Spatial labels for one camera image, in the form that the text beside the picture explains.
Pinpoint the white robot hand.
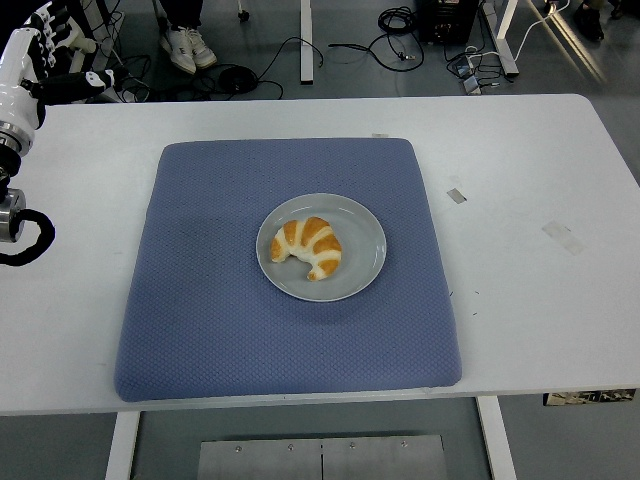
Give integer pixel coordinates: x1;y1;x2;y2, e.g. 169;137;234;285
0;1;129;133

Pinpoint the croissant bread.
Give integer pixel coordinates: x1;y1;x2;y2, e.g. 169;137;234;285
270;215;343;283

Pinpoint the white office chair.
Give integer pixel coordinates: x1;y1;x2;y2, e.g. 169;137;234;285
59;0;136;104

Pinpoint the person's right leg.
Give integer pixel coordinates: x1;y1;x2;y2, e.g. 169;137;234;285
155;0;198;76

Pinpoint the person's leg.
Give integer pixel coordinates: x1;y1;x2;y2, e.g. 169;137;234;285
182;0;219;70
155;0;198;76

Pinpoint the person's left leg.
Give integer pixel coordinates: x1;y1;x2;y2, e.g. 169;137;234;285
182;0;219;70

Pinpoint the white desk leg with foot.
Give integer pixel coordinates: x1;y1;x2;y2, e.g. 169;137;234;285
298;0;315;85
494;0;521;77

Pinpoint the blue quilted mat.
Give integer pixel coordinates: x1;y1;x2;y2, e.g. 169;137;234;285
113;138;462;404

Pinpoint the grey round plate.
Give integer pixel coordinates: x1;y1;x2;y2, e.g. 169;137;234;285
255;192;388;304

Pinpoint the white table leg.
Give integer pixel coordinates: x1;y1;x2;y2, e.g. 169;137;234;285
103;410;142;480
475;395;519;480

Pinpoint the black equipment box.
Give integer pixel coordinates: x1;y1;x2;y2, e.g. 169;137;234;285
417;0;481;45

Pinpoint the grey power adapter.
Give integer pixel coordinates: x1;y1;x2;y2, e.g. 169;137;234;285
452;53;485;96

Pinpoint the grey metal plate with screws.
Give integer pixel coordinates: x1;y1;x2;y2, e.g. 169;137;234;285
197;434;448;480

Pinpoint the clear tape strip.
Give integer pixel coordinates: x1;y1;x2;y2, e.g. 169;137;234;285
541;220;586;256

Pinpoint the person's foot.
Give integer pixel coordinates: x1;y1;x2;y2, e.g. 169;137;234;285
572;0;606;42

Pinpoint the black cable coil on floor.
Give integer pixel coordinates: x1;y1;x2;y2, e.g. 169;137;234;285
218;63;260;94

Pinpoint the long black cable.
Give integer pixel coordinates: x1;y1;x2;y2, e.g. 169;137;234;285
328;32;426;71

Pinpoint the coiled black cable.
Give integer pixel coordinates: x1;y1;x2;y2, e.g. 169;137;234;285
377;5;419;35

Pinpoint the white cable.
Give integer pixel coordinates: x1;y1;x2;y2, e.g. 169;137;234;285
513;0;569;60

